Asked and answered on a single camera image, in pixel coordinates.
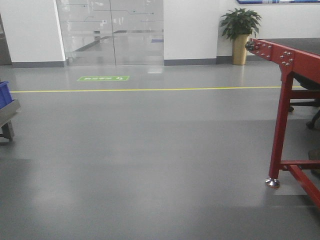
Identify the blue plastic bin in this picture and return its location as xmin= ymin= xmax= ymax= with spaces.
xmin=0 ymin=81 xmax=13 ymax=109

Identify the glass double door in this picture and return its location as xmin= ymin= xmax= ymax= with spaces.
xmin=56 ymin=0 xmax=164 ymax=66

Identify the green potted plant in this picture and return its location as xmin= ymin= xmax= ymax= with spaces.
xmin=220 ymin=8 xmax=262 ymax=41

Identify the red metal conveyor frame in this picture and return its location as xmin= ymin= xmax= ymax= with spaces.
xmin=245 ymin=38 xmax=320 ymax=206

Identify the gold plant pot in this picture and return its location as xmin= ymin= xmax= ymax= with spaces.
xmin=232 ymin=34 xmax=249 ymax=65

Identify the black office chair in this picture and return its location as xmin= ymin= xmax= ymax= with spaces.
xmin=288 ymin=73 xmax=320 ymax=129

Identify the dark grey conveyor belt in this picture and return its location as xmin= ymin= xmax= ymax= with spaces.
xmin=264 ymin=37 xmax=320 ymax=55

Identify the grey metal cart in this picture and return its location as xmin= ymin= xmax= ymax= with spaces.
xmin=0 ymin=99 xmax=21 ymax=142

